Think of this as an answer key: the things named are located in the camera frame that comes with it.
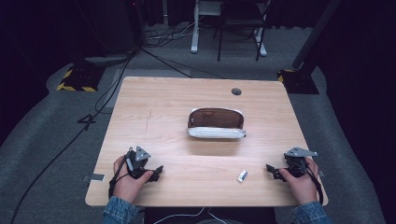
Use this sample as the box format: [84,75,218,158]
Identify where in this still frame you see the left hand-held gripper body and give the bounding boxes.
[125,146,152,180]

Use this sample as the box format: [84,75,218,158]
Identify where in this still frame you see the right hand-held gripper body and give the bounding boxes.
[283,147,318,179]

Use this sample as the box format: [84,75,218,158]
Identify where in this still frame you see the person's right hand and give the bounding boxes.
[278,156,320,206]

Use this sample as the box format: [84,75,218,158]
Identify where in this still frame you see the person's left hand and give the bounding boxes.
[112,155,154,205]

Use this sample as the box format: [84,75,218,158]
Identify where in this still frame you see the small white eraser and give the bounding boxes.
[236,169,249,184]

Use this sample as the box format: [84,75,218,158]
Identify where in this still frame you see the grey tape strip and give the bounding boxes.
[82,173,106,183]

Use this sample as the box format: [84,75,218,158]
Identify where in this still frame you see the white pouch with brown lining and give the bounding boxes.
[186,106,248,140]

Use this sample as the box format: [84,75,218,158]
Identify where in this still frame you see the yellow black striped stand base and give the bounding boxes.
[276,67,320,95]
[56,63,106,93]

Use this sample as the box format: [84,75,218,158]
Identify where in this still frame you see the dark slanted stand pole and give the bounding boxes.
[291,0,344,71]

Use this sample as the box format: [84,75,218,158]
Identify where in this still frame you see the dark equipment stand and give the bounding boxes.
[74,0,146,67]

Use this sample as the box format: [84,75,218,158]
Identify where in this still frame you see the black metal chair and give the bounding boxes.
[212,0,273,63]

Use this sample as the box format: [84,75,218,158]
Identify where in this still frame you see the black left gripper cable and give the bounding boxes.
[107,154,132,199]

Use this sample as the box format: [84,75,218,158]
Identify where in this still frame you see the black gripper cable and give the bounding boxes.
[305,166,325,205]
[107,154,132,199]

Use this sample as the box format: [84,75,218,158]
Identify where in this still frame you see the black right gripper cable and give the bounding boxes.
[305,166,325,205]

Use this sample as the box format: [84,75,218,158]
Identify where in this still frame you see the thin white cable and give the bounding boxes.
[153,206,229,224]

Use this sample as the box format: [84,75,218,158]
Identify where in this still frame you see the long black floor cable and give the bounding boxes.
[9,50,136,224]

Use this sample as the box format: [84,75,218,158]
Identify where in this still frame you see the thin black floor cable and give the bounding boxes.
[139,46,225,80]

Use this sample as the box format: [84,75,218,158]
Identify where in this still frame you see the bundle of floor cables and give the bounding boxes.
[143,21,202,49]

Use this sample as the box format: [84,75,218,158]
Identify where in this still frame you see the white desk frame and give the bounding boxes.
[190,0,268,58]

